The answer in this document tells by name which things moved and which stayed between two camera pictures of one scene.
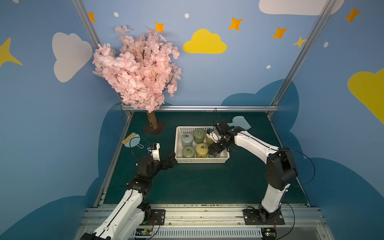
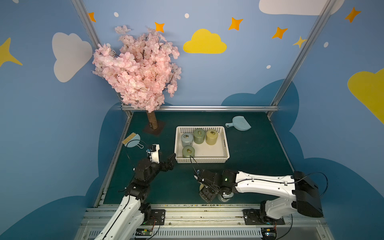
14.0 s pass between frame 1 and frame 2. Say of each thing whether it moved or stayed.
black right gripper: moved
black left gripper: stayed
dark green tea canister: stayed
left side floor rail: stayed
